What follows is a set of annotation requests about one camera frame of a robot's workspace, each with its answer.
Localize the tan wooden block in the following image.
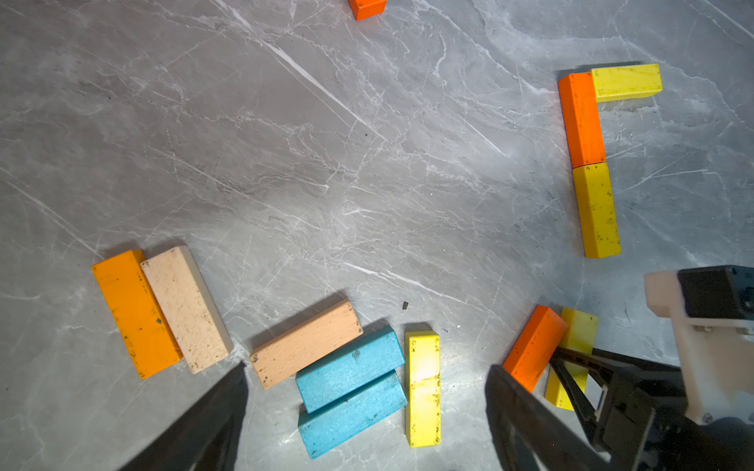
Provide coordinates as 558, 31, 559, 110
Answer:
251, 299, 363, 390

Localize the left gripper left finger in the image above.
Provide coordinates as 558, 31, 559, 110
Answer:
123, 363, 249, 470

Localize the yellow block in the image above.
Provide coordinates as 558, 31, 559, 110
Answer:
404, 330, 442, 449
543, 307, 600, 412
590, 64, 663, 103
573, 162, 622, 259

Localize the lower teal block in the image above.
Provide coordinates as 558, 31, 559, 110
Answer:
298, 372, 408, 459

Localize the yellow block beside teal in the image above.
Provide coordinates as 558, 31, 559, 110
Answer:
404, 330, 442, 449

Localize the upper teal block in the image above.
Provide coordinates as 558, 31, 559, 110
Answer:
296, 326, 404, 413

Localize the pale cream wooden block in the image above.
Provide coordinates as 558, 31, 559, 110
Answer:
141, 245, 234, 374

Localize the amber orange block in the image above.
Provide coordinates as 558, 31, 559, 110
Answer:
92, 249, 183, 380

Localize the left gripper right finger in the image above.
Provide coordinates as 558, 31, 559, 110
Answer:
485, 364, 613, 470

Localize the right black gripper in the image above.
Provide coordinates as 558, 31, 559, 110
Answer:
550, 347, 753, 470

